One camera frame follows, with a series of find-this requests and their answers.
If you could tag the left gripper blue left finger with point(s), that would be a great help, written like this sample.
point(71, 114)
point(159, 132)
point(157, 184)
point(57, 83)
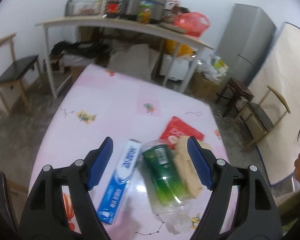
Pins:
point(44, 215)

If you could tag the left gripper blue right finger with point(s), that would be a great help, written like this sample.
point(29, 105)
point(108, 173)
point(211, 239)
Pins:
point(256, 215)

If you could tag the cardboard box with trash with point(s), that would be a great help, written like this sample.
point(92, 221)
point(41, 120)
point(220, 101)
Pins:
point(208, 77)

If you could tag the green label plastic bottle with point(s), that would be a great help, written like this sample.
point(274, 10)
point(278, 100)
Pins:
point(167, 194)

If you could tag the blue toothpaste box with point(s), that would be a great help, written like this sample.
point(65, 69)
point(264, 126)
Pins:
point(119, 182)

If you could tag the wooden armchair dark seat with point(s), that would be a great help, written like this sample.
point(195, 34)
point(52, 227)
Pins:
point(261, 116)

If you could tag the red foil snack bag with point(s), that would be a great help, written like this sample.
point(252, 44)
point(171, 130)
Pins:
point(177, 128)

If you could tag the dark wooden stool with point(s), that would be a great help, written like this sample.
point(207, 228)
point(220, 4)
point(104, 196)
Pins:
point(239, 90)

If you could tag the white mattress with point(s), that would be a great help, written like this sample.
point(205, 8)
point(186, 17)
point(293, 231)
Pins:
point(276, 88)

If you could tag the wooden chair black seat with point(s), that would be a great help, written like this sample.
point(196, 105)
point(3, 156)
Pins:
point(13, 75)

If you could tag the grey refrigerator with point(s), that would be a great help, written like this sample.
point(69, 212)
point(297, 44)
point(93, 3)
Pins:
point(246, 41)

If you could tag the red plastic bag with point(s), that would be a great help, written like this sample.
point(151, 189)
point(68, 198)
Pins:
point(194, 23)

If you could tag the glass baking dish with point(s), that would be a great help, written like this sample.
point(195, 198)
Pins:
point(80, 8)

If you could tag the pickle jar green label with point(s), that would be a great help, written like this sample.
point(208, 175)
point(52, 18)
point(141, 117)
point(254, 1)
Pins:
point(145, 10)

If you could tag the red lidded jar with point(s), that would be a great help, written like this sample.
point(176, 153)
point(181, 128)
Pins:
point(112, 8)

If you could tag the silver rice cooker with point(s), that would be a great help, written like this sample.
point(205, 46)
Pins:
point(134, 9)

